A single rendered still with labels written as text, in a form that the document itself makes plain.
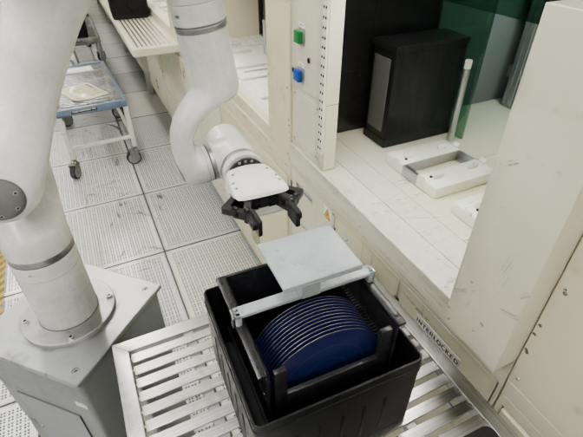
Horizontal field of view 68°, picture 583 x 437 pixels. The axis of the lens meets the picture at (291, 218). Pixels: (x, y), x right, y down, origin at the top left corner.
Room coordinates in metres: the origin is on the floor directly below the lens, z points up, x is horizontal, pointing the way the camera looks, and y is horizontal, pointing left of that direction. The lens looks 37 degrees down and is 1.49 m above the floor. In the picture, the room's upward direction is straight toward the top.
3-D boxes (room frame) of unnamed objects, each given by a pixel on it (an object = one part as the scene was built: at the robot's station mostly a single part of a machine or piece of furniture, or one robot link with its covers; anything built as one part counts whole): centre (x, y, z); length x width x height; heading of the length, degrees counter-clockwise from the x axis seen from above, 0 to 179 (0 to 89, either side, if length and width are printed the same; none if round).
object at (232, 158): (0.73, 0.09, 1.06); 0.09 x 0.03 x 0.08; 114
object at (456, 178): (1.05, -0.41, 0.89); 0.22 x 0.21 x 0.04; 116
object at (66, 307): (0.63, 0.49, 0.85); 0.19 x 0.19 x 0.18
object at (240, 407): (0.46, -0.02, 0.85); 0.28 x 0.28 x 0.17; 24
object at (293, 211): (0.61, -0.01, 1.06); 0.07 x 0.03 x 0.03; 24
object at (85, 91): (2.74, 1.37, 0.47); 0.31 x 0.23 x 0.02; 47
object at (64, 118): (2.91, 1.42, 0.24); 0.97 x 0.52 x 0.48; 28
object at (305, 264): (0.46, -0.02, 0.93); 0.24 x 0.20 x 0.32; 114
